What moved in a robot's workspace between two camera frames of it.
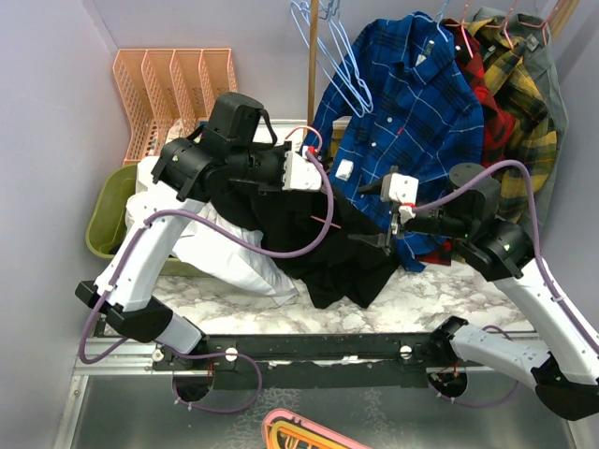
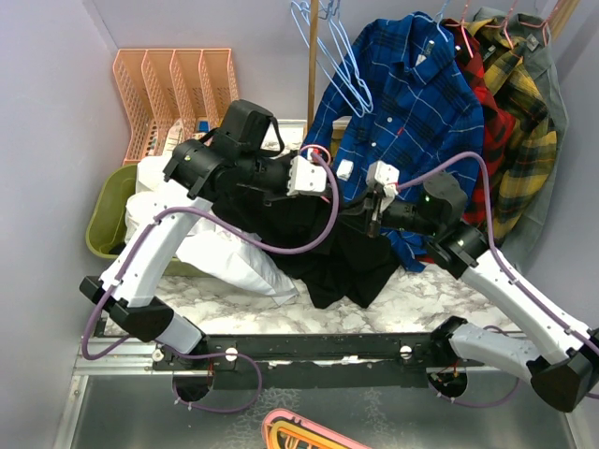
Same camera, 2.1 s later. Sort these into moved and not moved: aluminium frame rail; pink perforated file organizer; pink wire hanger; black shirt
Moved: pink wire hanger
Not moved: pink perforated file organizer; black shirt; aluminium frame rail
